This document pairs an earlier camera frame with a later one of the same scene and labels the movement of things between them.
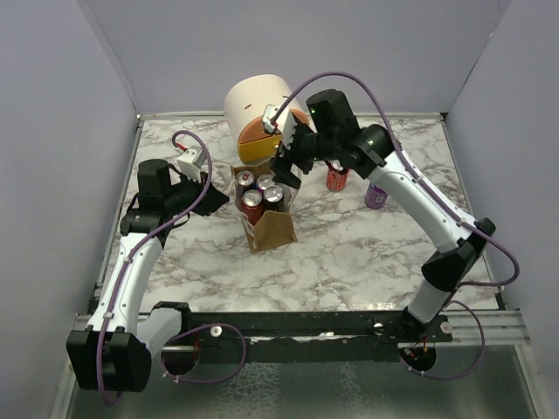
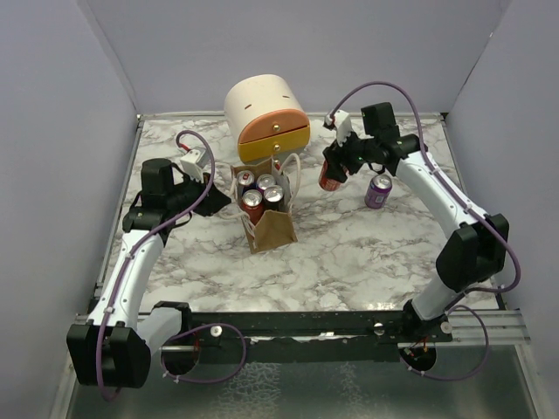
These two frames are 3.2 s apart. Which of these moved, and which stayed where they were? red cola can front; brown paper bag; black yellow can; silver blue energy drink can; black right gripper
Moved: black right gripper
Stayed: black yellow can; brown paper bag; silver blue energy drink can; red cola can front
